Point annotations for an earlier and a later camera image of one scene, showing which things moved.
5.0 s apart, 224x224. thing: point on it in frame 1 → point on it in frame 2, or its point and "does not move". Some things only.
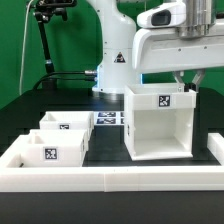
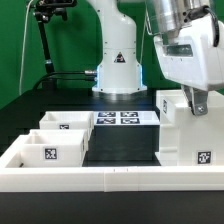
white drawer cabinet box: (159, 121) → (186, 139)
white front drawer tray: (55, 148) does not move
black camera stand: (42, 11) does not move
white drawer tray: (68, 120) does not move
